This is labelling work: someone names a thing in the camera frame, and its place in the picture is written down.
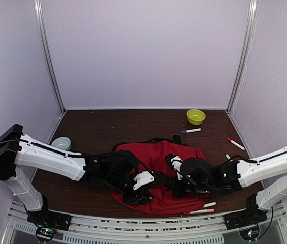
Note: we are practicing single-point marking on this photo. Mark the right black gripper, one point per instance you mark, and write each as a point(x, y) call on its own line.
point(178, 191)

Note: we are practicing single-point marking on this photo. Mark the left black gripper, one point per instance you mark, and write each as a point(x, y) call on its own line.
point(140, 194)

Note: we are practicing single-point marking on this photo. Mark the red backpack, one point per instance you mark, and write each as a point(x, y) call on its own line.
point(163, 201)

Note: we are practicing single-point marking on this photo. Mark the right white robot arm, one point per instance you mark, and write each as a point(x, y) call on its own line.
point(238, 173)

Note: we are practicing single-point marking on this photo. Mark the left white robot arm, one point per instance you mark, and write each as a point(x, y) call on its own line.
point(18, 149)

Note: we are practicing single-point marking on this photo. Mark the yellow-capped white marker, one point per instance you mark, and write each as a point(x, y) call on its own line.
point(209, 204)

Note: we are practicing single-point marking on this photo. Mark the pink-capped white marker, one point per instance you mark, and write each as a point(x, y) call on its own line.
point(202, 211)

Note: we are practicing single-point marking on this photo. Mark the purple-capped white marker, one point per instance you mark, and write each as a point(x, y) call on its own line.
point(191, 130)

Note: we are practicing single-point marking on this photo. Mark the red-capped white marker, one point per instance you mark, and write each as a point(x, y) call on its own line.
point(235, 143)

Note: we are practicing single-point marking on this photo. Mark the yellow-green plastic bowl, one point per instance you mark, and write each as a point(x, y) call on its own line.
point(195, 117)

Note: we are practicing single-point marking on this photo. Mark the pale green ceramic bowl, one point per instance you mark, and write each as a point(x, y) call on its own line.
point(63, 143)

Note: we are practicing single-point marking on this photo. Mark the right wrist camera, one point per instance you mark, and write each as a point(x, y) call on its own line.
point(175, 163)

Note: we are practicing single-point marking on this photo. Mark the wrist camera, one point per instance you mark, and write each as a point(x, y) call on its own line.
point(175, 163)
point(142, 179)

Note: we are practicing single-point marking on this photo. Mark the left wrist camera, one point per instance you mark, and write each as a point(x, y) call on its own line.
point(142, 179)

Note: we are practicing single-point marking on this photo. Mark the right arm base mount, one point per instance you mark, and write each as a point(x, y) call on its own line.
point(248, 220)

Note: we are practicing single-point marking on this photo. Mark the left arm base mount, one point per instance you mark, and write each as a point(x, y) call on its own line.
point(47, 222)

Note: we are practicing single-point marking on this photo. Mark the right aluminium frame post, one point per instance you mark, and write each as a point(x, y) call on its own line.
point(248, 37)

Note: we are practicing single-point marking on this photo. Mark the aluminium frame post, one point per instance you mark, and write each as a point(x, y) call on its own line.
point(248, 37)
point(47, 56)

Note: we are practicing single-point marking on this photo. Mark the left aluminium frame post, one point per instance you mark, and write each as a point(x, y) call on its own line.
point(47, 56)

